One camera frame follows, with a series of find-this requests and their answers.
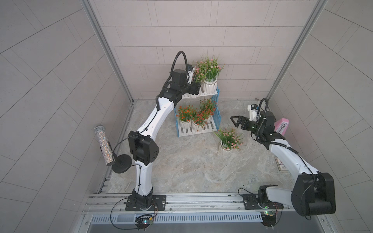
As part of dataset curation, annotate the pink metronome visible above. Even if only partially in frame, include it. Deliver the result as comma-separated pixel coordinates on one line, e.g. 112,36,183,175
275,118,289,136

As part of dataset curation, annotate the red flower pot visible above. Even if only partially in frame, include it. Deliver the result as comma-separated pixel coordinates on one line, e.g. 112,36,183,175
191,109,206,132
199,98,216,123
176,105,196,129

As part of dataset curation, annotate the left controller board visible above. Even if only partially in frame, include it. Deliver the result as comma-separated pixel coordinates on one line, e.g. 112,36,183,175
135,214,154,230

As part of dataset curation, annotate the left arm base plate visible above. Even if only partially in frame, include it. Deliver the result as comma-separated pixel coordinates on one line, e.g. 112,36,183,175
125,194,167,211

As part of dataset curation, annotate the controller board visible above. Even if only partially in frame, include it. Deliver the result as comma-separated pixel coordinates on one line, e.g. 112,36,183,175
135,214,154,230
260,211,281,228

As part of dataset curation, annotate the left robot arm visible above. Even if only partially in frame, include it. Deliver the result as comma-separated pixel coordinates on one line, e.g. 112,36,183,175
128,51,197,205

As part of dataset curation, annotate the aluminium rail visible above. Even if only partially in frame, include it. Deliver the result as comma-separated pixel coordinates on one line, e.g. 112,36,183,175
82,193,295,228

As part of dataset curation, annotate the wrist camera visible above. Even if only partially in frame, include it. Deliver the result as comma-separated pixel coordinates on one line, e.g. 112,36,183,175
247,104,258,122
187,64,195,84

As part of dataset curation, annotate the black round stand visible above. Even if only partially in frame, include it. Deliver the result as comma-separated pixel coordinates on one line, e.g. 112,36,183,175
112,153,132,174

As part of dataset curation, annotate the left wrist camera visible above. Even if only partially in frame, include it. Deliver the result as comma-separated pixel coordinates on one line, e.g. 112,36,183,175
187,64,195,84

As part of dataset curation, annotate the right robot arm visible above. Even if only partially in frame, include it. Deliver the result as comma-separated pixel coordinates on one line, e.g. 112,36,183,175
230,98,336,216

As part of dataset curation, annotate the right controller board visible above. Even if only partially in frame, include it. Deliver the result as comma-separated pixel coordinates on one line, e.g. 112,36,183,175
260,211,281,228

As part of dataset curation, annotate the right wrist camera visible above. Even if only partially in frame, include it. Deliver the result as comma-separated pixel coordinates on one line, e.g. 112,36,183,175
247,104,258,122

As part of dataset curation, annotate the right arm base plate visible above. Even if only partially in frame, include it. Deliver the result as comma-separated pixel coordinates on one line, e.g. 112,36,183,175
242,194,276,211

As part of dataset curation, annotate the silver glitter cylinder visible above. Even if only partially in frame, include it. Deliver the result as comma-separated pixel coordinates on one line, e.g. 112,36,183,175
94,125,115,166

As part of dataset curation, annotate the blue white wooden rack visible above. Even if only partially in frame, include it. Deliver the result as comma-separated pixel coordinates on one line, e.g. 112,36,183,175
174,89,221,137

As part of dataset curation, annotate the small printed card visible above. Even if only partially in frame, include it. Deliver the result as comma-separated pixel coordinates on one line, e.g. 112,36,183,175
275,157,289,172

